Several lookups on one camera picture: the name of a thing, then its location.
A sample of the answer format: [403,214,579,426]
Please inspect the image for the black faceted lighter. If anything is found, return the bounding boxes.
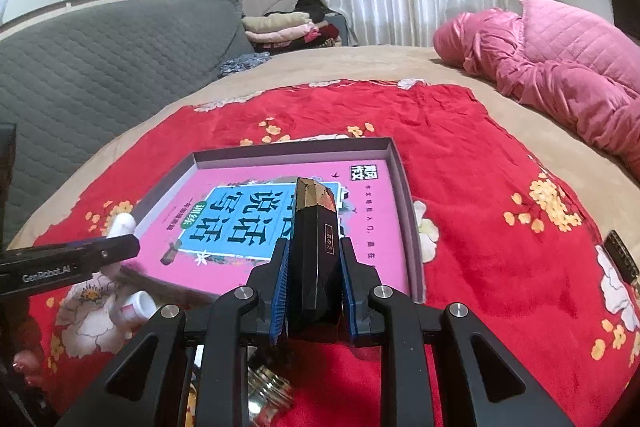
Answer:
[286,178,343,343]

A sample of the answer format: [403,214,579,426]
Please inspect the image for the metallic ring ornament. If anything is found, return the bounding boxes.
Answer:
[247,365,293,426]

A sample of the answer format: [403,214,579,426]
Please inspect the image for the white earbuds case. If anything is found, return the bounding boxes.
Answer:
[98,212,138,278]

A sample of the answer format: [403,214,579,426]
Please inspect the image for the small white pill bottle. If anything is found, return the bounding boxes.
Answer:
[110,291,157,329]

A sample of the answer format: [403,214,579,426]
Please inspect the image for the person's left hand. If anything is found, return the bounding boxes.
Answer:
[12,346,44,388]

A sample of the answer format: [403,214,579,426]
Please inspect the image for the pink Chinese picture book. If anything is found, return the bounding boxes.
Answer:
[122,158,410,296]

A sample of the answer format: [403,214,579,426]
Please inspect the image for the red floral blanket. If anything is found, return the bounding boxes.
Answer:
[41,80,639,426]

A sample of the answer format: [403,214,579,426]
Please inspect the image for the grey shallow cardboard box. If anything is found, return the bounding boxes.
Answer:
[119,138,426,303]

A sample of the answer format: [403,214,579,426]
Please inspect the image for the grey quilted sofa cover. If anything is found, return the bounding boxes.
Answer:
[1,0,252,242]

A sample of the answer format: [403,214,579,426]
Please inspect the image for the blue patterned cloth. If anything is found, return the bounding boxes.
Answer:
[219,52,271,78]

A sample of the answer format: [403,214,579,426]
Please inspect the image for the beige bed sheet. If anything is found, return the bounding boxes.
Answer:
[10,46,639,255]

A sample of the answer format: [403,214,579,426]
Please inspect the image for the stack of folded clothes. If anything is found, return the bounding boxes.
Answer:
[242,0,352,56]

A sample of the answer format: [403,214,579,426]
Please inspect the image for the pink quilted duvet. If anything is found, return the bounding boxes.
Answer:
[433,0,639,176]

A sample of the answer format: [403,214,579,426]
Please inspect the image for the black television screen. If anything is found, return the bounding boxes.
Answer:
[611,0,640,40]

